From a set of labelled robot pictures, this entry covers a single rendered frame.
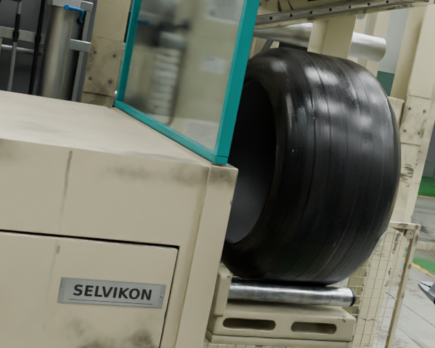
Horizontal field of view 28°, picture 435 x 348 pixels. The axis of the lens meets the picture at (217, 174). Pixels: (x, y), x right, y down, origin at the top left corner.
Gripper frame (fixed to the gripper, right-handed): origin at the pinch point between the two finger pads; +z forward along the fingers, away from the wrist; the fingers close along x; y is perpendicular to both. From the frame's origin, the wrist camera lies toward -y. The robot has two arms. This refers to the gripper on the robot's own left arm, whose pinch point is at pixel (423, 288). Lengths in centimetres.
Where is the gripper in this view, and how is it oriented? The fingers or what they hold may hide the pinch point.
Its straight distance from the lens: 199.3
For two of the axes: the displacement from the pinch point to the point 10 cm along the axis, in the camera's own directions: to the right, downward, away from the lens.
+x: -5.3, 3.7, -7.7
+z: -8.4, -3.7, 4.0
